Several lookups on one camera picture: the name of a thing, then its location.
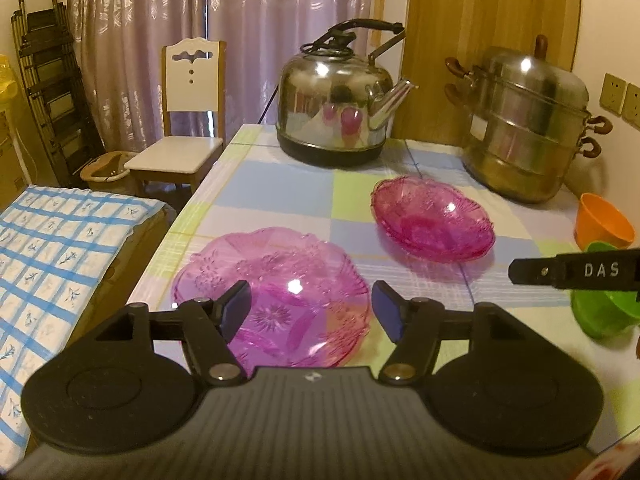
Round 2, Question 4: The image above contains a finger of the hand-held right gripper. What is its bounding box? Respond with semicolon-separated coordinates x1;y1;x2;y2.
508;248;640;293

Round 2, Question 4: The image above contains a white wooden chair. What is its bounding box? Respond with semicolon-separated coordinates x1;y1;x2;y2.
124;37;227;196

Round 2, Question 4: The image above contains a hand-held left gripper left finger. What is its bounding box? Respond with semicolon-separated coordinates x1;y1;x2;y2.
95;280;251;386

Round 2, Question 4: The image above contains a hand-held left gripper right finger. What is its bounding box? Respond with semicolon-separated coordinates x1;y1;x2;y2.
371;280;526;386

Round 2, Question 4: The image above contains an orange bowl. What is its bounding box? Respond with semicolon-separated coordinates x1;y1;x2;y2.
574;192;636;251

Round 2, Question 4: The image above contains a blue checkered blanket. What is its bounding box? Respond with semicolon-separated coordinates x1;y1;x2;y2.
0;185;166;466

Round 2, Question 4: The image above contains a brown plastic basin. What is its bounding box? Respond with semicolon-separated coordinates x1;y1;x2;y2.
80;150;133;193

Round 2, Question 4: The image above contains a cardboard box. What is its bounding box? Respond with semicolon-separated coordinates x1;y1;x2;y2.
0;110;31;206

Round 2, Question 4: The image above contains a stainless steel steamer pot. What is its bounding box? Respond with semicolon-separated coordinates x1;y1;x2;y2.
445;35;613;205

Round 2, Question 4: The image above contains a wooden door panel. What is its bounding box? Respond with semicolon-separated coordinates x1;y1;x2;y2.
400;0;583;146

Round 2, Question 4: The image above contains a beige wall socket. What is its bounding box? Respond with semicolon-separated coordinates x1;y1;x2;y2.
600;72;628;116
621;82;640;128

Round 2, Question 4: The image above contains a stainless steel kettle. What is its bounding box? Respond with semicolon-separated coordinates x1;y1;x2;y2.
276;18;417;168

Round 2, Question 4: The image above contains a pink glass plate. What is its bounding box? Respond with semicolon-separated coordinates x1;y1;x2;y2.
171;226;372;368

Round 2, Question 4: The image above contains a black kettle cable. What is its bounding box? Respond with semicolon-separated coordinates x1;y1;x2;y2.
257;87;279;125

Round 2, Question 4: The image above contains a dark folding ladder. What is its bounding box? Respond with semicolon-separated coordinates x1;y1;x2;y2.
11;0;106;186

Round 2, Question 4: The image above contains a yellow plastic item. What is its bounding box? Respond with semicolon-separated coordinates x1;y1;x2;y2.
0;55;18;111

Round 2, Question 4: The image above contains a green bowl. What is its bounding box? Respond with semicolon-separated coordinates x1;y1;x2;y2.
571;242;640;340

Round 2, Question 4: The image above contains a pink glass bowl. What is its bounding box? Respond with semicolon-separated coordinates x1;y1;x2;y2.
371;175;496;263

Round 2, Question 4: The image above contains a purple lace curtain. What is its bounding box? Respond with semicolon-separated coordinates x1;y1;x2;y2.
67;0;413;141

